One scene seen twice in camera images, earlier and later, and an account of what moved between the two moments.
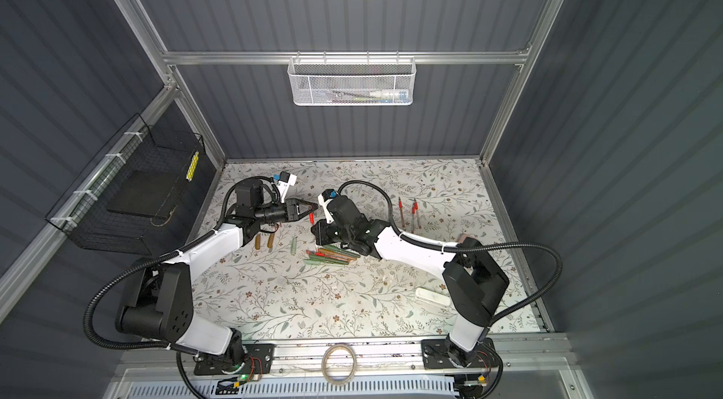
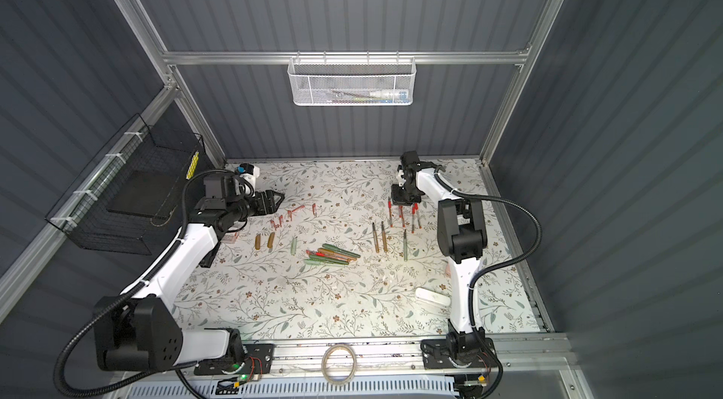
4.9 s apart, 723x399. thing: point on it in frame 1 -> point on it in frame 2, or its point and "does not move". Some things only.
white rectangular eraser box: (432, 296) does not move
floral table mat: (280, 282) does not move
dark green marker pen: (341, 250) does not move
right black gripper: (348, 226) -> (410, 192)
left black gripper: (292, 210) -> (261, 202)
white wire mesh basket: (351, 78) does not move
